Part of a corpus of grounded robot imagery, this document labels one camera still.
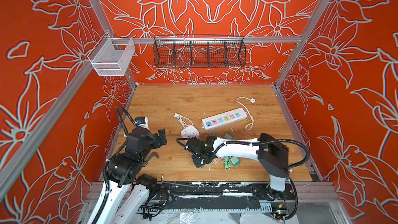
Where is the clear plastic wall bin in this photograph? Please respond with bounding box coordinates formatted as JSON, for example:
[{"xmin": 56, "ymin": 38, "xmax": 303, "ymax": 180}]
[{"xmin": 88, "ymin": 33, "xmax": 136, "ymax": 76}]

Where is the green charger plug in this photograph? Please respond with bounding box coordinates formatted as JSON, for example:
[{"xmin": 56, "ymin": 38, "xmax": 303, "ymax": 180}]
[
  {"xmin": 230, "ymin": 157, "xmax": 240, "ymax": 167},
  {"xmin": 224, "ymin": 132, "xmax": 233, "ymax": 140}
]

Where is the black allen key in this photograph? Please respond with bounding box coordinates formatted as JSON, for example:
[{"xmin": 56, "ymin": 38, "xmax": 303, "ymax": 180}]
[{"xmin": 142, "ymin": 152, "xmax": 159, "ymax": 168}]

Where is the white power strip cable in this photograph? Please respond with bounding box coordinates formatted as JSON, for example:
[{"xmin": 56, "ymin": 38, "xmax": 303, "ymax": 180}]
[{"xmin": 235, "ymin": 96, "xmax": 257, "ymax": 131}]

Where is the white socket cube cable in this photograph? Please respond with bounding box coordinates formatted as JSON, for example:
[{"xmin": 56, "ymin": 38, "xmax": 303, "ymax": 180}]
[{"xmin": 173, "ymin": 112, "xmax": 194, "ymax": 129}]

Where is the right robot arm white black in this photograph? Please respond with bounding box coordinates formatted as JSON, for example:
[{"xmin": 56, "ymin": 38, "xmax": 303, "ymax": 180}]
[{"xmin": 176, "ymin": 133, "xmax": 311, "ymax": 192}]

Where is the black wire wall basket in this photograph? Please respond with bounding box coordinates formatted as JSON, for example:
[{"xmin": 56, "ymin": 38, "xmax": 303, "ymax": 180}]
[{"xmin": 153, "ymin": 34, "xmax": 247, "ymax": 68}]

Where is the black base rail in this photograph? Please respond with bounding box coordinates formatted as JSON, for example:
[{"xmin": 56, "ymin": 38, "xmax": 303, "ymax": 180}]
[{"xmin": 145, "ymin": 181, "xmax": 298, "ymax": 214}]

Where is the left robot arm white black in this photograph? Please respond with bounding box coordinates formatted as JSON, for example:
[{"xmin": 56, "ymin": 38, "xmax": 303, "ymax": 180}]
[{"xmin": 88, "ymin": 106, "xmax": 170, "ymax": 224}]

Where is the white square socket cube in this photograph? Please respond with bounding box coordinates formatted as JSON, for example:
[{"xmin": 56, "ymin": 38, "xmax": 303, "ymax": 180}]
[{"xmin": 181, "ymin": 125, "xmax": 200, "ymax": 139}]

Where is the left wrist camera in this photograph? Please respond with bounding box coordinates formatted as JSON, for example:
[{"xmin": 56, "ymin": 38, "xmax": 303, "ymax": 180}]
[{"xmin": 135, "ymin": 116, "xmax": 149, "ymax": 129}]

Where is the green charger plug upper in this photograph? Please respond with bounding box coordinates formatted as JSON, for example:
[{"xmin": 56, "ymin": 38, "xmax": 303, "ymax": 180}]
[{"xmin": 224, "ymin": 132, "xmax": 233, "ymax": 140}]

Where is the green charger plug lower right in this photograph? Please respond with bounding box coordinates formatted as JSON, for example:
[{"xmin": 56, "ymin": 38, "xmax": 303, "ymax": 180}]
[{"xmin": 230, "ymin": 157, "xmax": 240, "ymax": 167}]

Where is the white multicolour power strip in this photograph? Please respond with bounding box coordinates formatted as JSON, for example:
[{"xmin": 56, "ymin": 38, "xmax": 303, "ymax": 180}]
[{"xmin": 202, "ymin": 107, "xmax": 248, "ymax": 131}]

